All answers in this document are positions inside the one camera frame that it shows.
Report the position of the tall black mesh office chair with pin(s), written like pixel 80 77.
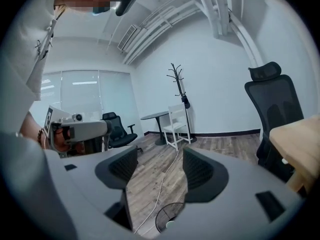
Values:
pixel 275 114

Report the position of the light wooden table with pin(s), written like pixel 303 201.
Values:
pixel 300 144

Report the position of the white ceiling air vent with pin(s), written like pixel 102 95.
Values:
pixel 127 37

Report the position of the white paper cup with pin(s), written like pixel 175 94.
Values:
pixel 170 224

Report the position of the round dark table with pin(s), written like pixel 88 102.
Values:
pixel 156 116

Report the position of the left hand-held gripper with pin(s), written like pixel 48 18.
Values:
pixel 82 129

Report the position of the black head-worn camera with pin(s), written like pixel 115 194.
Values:
pixel 126 2

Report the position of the white ceiling pipes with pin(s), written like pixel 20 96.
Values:
pixel 187 16

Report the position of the black coat rack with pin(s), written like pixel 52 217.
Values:
pixel 178 89

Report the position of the person's white shirt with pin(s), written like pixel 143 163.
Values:
pixel 25 46

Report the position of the person's left hand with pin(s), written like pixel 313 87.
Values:
pixel 61 137

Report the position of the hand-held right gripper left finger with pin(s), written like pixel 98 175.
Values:
pixel 120 167

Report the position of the person's left forearm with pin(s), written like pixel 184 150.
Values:
pixel 30 129

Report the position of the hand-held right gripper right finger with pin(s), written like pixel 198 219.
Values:
pixel 200 174

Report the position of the white wooden chair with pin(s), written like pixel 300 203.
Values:
pixel 175 124

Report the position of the white window blinds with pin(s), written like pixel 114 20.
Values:
pixel 95 91

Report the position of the small black office chair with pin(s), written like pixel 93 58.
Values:
pixel 120 134

